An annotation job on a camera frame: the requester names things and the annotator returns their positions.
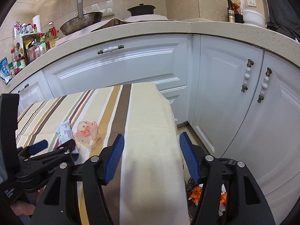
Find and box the white printed paper receipt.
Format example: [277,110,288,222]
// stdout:
[56,120,73,146]

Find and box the pink orange plastic wrapper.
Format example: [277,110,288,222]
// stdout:
[75,121,99,148]

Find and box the black trash bin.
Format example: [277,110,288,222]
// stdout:
[184,157,238,225]

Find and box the person left hand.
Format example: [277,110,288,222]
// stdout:
[10,201,35,216]

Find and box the orange wrapper in bin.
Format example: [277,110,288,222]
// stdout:
[188,186,227,207]

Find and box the striped tablecloth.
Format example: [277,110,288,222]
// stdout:
[11,83,190,224]

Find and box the white paper in bin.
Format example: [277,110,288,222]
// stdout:
[218,184,227,216]

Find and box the blue snack packet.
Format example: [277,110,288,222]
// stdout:
[0,57,12,85]

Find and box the spice rack with bottles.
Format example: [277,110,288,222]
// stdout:
[8,21,48,77]

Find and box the cooking oil bottle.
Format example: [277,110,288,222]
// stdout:
[45,21,59,50]

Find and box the paper towel roll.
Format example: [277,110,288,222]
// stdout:
[32,15,41,33]

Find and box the steel wok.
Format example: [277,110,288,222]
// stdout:
[60,0,103,36]

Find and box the black clay pot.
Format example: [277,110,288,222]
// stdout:
[127,4,156,16]

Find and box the white bowl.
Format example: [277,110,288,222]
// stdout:
[242,9,266,27]

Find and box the dark sauce bottle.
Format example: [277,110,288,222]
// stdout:
[227,0,235,23]

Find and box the person dark clothing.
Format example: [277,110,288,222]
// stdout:
[266,0,299,42]

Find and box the small drawer handle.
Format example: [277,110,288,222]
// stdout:
[17,83,29,93]

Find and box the left cabinet door handle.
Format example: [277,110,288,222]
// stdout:
[241,59,254,93]

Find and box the cabinet door handle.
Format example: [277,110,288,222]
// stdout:
[241,59,254,93]
[257,67,272,104]

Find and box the right cabinet door handle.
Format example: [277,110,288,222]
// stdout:
[257,67,272,104]

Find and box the white drawer handle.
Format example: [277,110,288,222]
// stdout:
[97,45,124,54]

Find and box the wall power socket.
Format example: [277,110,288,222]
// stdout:
[247,0,256,7]

